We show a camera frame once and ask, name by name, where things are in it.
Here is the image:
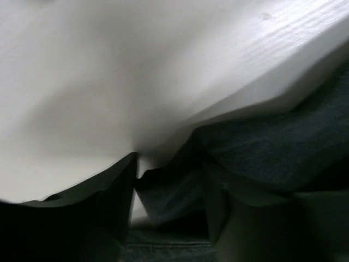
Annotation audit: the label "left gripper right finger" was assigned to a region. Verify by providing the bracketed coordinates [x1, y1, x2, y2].
[201, 161, 348, 261]

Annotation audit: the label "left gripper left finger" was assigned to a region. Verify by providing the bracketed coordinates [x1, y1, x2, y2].
[1, 153, 137, 261]

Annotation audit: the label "black trousers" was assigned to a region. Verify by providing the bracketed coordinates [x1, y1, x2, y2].
[122, 64, 348, 261]

